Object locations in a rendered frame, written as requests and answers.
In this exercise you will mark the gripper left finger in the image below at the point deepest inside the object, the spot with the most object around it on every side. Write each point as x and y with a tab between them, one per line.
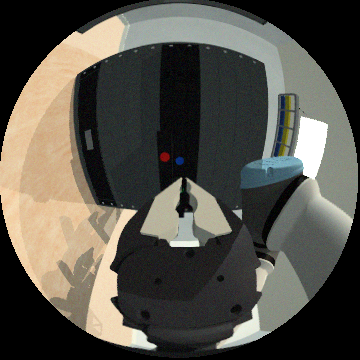
156	219

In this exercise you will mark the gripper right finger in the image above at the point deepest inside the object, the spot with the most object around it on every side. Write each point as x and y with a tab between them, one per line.
213	219

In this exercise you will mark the black server rack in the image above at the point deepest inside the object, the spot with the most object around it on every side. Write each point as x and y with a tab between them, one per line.
121	142

